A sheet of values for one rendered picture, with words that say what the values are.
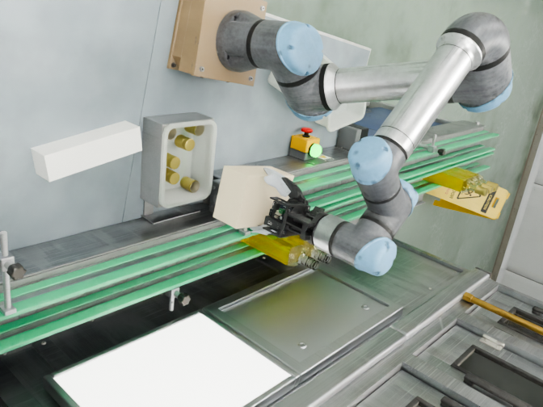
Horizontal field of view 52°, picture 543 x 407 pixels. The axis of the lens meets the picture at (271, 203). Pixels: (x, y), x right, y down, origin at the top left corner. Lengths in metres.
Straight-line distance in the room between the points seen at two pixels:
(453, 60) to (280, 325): 0.77
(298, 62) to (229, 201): 0.35
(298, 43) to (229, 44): 0.19
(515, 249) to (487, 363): 6.11
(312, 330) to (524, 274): 6.41
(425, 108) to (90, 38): 0.73
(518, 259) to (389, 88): 6.49
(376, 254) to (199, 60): 0.65
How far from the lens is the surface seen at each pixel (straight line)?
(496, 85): 1.28
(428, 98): 1.07
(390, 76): 1.32
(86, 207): 1.42
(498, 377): 1.58
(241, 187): 1.18
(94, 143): 1.30
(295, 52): 1.28
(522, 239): 7.63
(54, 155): 1.26
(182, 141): 1.47
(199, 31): 1.37
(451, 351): 1.61
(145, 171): 1.46
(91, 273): 1.30
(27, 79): 1.27
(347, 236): 1.06
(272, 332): 1.43
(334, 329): 1.48
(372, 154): 0.96
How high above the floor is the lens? 1.88
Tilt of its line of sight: 36 degrees down
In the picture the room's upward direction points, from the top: 114 degrees clockwise
